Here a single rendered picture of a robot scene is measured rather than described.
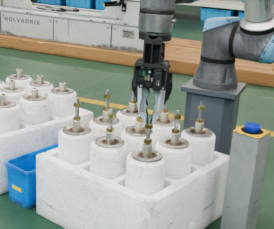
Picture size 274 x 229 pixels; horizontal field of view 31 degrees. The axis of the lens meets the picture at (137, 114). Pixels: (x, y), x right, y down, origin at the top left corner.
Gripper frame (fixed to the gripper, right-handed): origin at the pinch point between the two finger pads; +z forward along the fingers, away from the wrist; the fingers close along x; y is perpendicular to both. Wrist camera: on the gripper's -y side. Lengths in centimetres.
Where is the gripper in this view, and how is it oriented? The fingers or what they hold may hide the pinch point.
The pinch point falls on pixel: (149, 116)
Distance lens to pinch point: 114.1
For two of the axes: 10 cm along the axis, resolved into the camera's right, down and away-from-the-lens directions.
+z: -0.6, 9.5, 3.1
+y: -1.3, 3.0, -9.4
